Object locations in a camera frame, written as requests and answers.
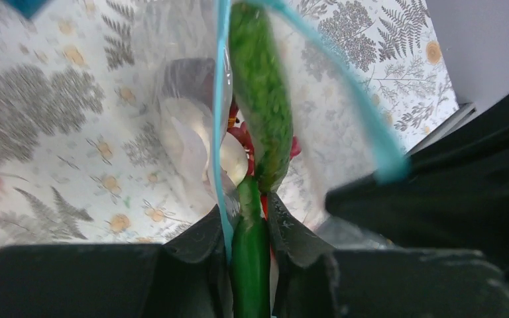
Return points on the red grape bunch toy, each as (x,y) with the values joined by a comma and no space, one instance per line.
(245,140)

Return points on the white mushroom toy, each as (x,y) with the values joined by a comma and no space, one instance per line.
(185,133)

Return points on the teal small block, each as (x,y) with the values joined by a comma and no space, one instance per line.
(28,9)

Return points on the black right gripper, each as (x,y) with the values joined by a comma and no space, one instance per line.
(456,196)

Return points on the clear zip top bag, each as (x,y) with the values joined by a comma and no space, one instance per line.
(181,49)

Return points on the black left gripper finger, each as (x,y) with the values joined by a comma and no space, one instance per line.
(185,277)

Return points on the green bean pod toy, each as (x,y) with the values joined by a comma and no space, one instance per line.
(250,261)

